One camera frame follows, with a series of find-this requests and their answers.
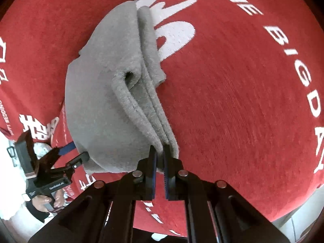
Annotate grey patterned cloth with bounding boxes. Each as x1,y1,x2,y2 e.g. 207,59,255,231
33,142,52,159

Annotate red blanket with white print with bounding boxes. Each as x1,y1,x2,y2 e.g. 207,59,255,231
1,0,323,221

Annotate grey small garment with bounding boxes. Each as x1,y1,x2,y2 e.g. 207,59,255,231
65,1,179,174

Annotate person's left hand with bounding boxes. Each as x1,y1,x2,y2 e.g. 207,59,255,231
31,189,65,212

